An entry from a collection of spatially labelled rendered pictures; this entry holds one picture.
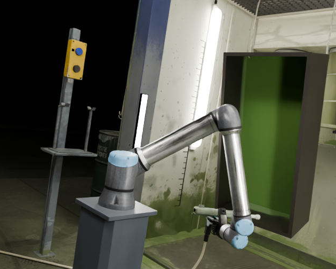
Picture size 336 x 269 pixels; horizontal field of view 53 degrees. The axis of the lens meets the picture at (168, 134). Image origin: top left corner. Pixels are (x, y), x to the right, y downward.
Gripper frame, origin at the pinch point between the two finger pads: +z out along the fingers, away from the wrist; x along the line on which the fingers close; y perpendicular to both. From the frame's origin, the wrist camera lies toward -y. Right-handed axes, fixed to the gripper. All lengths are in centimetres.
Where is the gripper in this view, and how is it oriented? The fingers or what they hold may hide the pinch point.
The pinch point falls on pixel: (210, 215)
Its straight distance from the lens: 223.2
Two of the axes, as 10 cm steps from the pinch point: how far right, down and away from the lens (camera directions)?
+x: 9.2, 1.5, 3.7
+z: -3.5, -1.1, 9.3
